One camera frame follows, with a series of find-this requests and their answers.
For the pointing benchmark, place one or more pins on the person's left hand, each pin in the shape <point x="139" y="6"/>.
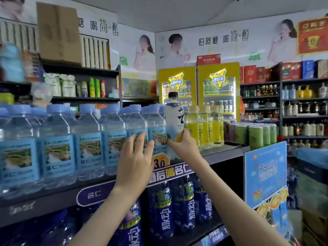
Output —
<point x="134" y="171"/>

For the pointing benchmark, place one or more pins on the person's right hand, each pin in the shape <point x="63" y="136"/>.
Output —
<point x="188" y="150"/>

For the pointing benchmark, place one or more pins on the clear yellow drink bottle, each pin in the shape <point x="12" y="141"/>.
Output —
<point x="218" y="128"/>
<point x="193" y="128"/>
<point x="206" y="128"/>

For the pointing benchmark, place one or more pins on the white black brushstroke bottle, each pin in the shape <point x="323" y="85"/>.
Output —
<point x="174" y="115"/>

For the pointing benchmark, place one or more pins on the row of dark blue sports bottles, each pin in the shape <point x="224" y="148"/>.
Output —
<point x="164" y="207"/>

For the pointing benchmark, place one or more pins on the row of blue label water bottles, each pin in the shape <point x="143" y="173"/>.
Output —
<point x="56" y="151"/>

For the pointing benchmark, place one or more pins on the dark grey metal shelf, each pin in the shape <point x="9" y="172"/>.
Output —
<point x="46" y="202"/>

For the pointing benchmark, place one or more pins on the person's left forearm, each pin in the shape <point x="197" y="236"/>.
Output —
<point x="105" y="220"/>

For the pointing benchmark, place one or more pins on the person's right forearm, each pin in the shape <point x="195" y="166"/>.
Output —
<point x="235" y="207"/>

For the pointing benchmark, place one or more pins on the dark blue shelf label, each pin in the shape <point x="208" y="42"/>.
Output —
<point x="171" y="173"/>
<point x="95" y="194"/>

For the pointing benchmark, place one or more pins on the row of small coloured bottles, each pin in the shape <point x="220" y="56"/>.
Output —
<point x="77" y="87"/>

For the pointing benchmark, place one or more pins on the green cylindrical tub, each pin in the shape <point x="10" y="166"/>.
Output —
<point x="270" y="134"/>
<point x="241" y="135"/>
<point x="256" y="136"/>

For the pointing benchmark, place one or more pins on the yellow carton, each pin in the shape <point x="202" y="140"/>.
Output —
<point x="219" y="84"/>
<point x="177" y="84"/>

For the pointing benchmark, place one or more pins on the blue standing banner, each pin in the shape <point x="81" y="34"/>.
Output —
<point x="265" y="174"/>

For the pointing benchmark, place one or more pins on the flat red carton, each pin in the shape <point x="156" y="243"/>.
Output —
<point x="208" y="60"/>

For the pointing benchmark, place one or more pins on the stack of blue water packs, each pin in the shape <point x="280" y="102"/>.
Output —
<point x="312" y="166"/>

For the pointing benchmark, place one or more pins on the stack of red cartons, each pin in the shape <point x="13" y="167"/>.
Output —
<point x="32" y="64"/>

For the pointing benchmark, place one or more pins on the large cardboard box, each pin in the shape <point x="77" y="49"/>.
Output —
<point x="59" y="33"/>

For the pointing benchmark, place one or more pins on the light blue plastic jug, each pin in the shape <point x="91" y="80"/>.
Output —
<point x="11" y="64"/>

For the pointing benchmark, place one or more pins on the wall poster with people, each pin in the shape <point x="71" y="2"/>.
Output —
<point x="230" y="38"/>

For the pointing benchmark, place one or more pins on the white wall radiator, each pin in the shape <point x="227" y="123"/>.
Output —
<point x="95" y="52"/>

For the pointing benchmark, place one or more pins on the orange wall sign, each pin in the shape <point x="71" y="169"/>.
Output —
<point x="312" y="35"/>

